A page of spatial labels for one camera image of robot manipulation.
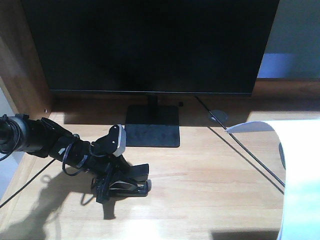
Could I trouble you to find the black monitor cable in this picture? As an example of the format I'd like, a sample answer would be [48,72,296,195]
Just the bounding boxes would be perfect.
[194,95,286,187]

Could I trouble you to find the wooden desk side panel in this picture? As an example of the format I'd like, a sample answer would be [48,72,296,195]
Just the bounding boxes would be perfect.
[0,0,54,119]

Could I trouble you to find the white paper sheets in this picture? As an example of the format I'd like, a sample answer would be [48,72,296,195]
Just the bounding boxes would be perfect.
[226,119,320,240]

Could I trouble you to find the grey desk cable grommet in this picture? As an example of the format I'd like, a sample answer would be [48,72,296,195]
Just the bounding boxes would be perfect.
[208,109,229,123]

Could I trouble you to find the black stapler with orange button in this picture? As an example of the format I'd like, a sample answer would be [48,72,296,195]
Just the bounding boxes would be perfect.
[90,163,152,203]

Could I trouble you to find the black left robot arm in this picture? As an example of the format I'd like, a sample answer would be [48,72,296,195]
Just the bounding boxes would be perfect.
[0,114,151,204]

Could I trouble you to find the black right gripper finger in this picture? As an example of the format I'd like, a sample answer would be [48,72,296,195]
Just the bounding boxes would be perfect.
[278,142,286,168]

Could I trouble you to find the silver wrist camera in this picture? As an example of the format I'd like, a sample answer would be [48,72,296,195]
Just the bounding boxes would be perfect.
[108,124,127,157]

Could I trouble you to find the black computer monitor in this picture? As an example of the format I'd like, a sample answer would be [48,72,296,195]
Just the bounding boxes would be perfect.
[21,0,279,147]

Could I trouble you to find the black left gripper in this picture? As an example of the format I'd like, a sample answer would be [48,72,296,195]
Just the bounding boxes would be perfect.
[82,136,149,203]

